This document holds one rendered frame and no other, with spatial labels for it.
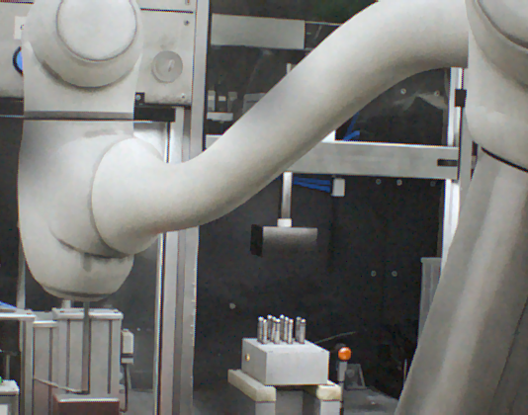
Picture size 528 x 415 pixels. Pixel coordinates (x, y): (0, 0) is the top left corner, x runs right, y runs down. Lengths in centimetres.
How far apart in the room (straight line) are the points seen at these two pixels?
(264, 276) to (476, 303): 143
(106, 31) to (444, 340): 47
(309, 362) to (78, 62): 87
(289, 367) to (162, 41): 52
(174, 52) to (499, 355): 99
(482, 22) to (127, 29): 49
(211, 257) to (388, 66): 118
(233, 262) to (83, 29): 109
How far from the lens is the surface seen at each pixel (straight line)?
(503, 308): 68
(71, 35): 105
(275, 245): 184
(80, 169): 107
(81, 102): 109
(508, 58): 63
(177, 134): 161
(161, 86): 159
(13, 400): 147
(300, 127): 97
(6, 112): 152
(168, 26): 160
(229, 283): 209
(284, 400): 189
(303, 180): 209
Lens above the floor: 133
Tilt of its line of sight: 3 degrees down
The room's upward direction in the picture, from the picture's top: 3 degrees clockwise
